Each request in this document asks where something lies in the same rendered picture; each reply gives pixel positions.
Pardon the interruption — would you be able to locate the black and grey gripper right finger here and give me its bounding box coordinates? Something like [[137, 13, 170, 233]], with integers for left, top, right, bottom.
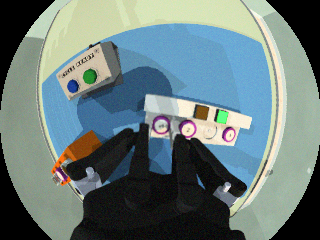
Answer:
[[169, 119, 247, 214]]

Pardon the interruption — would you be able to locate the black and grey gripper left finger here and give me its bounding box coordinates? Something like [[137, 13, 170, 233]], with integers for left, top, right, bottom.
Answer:
[[66, 116, 154, 211]]

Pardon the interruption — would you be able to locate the orange tube rack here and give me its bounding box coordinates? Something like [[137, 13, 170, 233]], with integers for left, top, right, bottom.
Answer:
[[51, 130, 102, 174]]

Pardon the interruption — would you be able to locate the blue flat mat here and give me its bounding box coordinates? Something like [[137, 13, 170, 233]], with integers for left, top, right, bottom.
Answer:
[[42, 23, 272, 199]]

